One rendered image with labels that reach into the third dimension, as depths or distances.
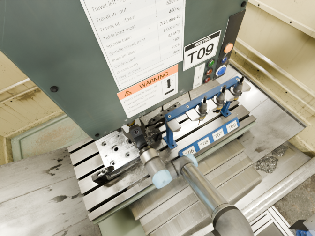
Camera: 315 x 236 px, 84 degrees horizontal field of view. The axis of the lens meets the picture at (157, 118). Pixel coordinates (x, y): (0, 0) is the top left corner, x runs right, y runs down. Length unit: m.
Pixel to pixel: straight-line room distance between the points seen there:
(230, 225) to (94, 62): 0.51
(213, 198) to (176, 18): 0.53
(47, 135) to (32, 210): 0.69
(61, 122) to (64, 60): 1.62
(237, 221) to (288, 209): 1.67
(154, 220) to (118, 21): 1.14
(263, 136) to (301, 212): 1.03
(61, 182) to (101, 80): 1.26
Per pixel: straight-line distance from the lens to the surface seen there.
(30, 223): 1.50
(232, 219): 0.59
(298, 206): 2.30
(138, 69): 0.37
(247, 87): 1.05
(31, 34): 0.29
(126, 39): 0.32
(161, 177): 0.71
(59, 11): 0.28
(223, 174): 1.30
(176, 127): 0.85
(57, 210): 1.48
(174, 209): 1.23
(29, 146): 1.98
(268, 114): 1.51
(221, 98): 0.91
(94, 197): 1.17
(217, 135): 1.16
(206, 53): 0.47
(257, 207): 1.26
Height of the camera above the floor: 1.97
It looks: 59 degrees down
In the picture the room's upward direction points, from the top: 10 degrees counter-clockwise
